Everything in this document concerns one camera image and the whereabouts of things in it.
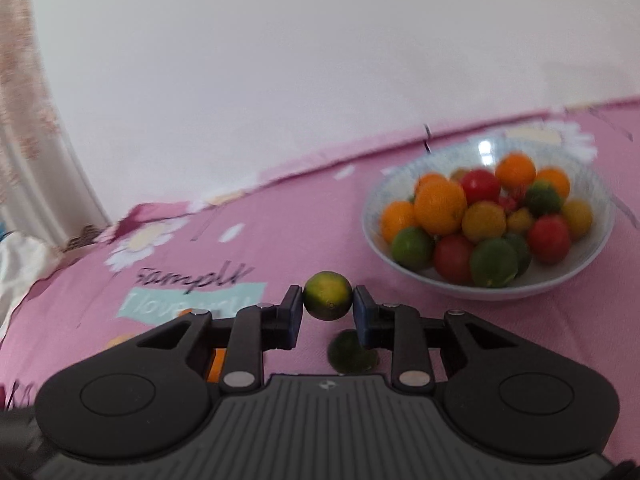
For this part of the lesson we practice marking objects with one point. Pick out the white bedding pile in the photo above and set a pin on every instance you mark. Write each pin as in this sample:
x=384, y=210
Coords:
x=24, y=260

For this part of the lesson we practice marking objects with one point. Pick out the green yellow lime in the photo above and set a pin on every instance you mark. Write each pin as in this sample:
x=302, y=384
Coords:
x=327, y=296

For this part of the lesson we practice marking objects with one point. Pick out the pink floral tablecloth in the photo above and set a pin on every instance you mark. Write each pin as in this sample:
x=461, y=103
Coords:
x=254, y=248

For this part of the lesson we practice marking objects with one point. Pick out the blue white ceramic plate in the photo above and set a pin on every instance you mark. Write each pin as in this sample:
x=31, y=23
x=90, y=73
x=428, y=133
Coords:
x=563, y=185

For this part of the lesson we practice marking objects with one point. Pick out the orange kumquat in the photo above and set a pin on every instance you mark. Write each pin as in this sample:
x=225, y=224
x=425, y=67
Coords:
x=516, y=170

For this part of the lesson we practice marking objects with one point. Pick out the tall red tomato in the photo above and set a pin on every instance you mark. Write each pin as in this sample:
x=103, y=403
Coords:
x=452, y=259

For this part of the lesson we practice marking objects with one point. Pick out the green lime right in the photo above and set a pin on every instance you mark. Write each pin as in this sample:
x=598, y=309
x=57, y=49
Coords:
x=413, y=249

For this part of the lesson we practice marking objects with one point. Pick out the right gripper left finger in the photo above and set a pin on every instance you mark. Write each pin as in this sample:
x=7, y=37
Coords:
x=255, y=331

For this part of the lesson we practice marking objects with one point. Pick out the red cherry tomato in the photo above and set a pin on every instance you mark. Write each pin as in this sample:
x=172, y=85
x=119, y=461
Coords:
x=480, y=185

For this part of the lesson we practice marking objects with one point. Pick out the beige patterned curtain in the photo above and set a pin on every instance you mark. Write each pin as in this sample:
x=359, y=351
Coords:
x=44, y=191

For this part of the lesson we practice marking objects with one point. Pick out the orange green mottled citrus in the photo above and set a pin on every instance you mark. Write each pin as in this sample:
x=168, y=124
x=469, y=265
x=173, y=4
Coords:
x=440, y=206

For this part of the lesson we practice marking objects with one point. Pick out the dark green lime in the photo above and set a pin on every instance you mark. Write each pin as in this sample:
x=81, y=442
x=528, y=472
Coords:
x=493, y=263

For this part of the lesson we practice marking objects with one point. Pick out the brown yellow longan fruit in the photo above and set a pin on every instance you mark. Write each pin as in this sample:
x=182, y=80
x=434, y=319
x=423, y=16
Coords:
x=483, y=221

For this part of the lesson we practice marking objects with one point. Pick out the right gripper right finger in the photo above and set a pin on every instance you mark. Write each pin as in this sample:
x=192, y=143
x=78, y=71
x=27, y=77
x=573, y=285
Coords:
x=399, y=330

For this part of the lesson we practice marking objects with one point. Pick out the large red tomato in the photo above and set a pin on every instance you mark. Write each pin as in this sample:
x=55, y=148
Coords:
x=549, y=239

